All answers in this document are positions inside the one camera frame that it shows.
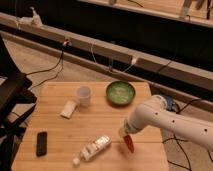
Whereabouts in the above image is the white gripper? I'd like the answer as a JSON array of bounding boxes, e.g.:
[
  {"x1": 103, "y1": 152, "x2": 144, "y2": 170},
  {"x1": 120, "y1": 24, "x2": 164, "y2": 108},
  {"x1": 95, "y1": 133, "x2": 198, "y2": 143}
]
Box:
[{"x1": 119, "y1": 119, "x2": 136, "y2": 138}]

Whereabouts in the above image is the blue object behind arm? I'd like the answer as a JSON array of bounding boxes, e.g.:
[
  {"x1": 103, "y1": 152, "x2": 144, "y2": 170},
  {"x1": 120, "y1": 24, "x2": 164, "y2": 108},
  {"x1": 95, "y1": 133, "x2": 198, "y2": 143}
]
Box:
[{"x1": 162, "y1": 95, "x2": 174, "y2": 111}]

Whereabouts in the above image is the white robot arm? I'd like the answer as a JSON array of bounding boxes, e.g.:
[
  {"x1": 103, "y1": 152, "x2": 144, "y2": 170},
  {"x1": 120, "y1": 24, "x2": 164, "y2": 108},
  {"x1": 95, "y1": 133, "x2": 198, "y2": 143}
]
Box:
[{"x1": 119, "y1": 95, "x2": 213, "y2": 151}]

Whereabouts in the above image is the white sponge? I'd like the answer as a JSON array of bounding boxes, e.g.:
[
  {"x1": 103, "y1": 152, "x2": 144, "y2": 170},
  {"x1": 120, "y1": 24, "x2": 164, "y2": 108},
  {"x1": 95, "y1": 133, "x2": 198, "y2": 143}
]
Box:
[{"x1": 60, "y1": 101, "x2": 77, "y2": 119}]

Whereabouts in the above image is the white plastic bottle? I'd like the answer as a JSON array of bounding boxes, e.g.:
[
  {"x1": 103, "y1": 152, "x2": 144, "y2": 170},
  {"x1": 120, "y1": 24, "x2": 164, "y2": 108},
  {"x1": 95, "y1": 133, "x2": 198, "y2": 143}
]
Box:
[{"x1": 73, "y1": 135, "x2": 111, "y2": 166}]

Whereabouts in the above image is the green bowl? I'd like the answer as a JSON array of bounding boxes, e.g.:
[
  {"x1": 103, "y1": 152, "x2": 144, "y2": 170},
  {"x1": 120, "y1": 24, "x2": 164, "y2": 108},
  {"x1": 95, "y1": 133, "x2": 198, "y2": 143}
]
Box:
[{"x1": 106, "y1": 81, "x2": 136, "y2": 106}]

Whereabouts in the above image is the translucent plastic cup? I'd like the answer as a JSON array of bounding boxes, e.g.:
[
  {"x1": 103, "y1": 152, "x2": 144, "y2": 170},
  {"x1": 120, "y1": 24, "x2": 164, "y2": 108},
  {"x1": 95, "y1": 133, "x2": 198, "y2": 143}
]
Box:
[{"x1": 76, "y1": 86, "x2": 91, "y2": 107}]

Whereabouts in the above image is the black rectangular remote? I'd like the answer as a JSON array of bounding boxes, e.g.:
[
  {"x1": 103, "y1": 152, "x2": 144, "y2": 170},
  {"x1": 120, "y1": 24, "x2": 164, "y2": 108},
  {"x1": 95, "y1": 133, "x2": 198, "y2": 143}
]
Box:
[{"x1": 36, "y1": 132, "x2": 47, "y2": 157}]

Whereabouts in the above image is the black chair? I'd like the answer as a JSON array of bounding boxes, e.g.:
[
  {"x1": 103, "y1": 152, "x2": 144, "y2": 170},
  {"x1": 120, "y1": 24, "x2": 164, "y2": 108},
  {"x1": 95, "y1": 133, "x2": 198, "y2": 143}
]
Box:
[{"x1": 0, "y1": 35, "x2": 37, "y2": 171}]

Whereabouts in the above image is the white hanging cable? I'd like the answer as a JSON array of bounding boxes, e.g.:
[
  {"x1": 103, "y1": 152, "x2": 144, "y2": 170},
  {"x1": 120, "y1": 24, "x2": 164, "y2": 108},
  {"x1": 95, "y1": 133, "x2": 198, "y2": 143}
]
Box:
[{"x1": 89, "y1": 41, "x2": 138, "y2": 74}]

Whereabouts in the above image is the black floor cable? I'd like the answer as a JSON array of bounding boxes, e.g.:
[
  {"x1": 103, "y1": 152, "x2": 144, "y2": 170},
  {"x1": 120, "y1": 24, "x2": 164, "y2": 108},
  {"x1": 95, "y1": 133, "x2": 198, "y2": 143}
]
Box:
[{"x1": 25, "y1": 41, "x2": 69, "y2": 91}]

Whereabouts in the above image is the white wall adapter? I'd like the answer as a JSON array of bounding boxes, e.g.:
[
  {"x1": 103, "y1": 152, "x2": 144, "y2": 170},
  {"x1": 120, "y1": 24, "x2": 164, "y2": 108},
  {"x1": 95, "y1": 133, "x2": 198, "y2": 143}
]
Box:
[{"x1": 18, "y1": 6, "x2": 43, "y2": 27}]

